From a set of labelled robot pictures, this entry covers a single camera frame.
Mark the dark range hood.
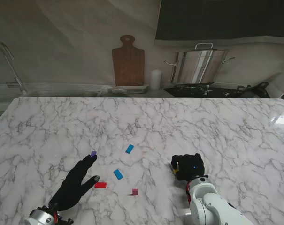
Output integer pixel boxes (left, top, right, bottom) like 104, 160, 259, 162
155, 0, 284, 40

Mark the stack of white plates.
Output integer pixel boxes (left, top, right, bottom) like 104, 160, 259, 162
107, 84, 150, 95

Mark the large steel stock pot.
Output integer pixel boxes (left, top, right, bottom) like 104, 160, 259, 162
164, 42, 236, 84

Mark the chrome kitchen faucet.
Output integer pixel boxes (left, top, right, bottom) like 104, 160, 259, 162
0, 41, 27, 94

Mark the black frying pan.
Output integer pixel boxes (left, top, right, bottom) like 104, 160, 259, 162
237, 82, 271, 98

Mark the black gas stove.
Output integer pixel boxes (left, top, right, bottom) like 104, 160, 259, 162
164, 83, 243, 98

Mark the white cylindrical candle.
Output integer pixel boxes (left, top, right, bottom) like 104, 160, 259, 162
150, 69, 163, 90

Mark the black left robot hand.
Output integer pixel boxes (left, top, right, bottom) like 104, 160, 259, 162
49, 154, 100, 211

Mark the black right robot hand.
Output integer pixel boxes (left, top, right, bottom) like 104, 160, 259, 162
171, 153, 205, 181

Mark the steel kitchen sink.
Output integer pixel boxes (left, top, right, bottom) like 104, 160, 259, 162
24, 90, 102, 97

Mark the brown wooden cutting board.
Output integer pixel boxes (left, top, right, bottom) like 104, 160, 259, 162
111, 35, 146, 87

